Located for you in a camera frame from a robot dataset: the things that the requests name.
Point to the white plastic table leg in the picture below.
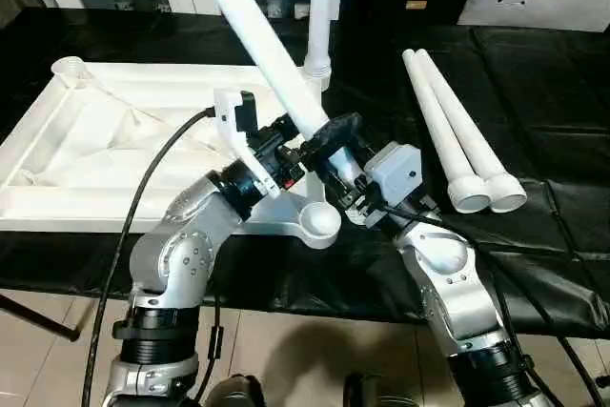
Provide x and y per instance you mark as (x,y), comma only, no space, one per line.
(321,21)
(267,45)
(445,130)
(469,130)

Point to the white plastic table top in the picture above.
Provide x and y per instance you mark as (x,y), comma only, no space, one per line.
(95,140)

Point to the small white jar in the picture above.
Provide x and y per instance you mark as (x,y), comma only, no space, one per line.
(301,10)
(275,9)

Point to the small tan label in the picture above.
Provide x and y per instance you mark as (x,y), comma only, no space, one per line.
(416,4)

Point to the right robot leg dark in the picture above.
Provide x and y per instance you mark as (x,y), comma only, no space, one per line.
(362,390)

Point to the robot leg dark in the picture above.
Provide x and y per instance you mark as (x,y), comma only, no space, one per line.
(236,392)
(362,390)

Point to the black work mat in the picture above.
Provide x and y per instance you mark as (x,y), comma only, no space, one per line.
(548,116)

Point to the left robot leg dark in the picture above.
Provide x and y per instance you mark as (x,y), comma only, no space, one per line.
(236,392)

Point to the black table frame leg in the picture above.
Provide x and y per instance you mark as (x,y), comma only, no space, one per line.
(43,319)

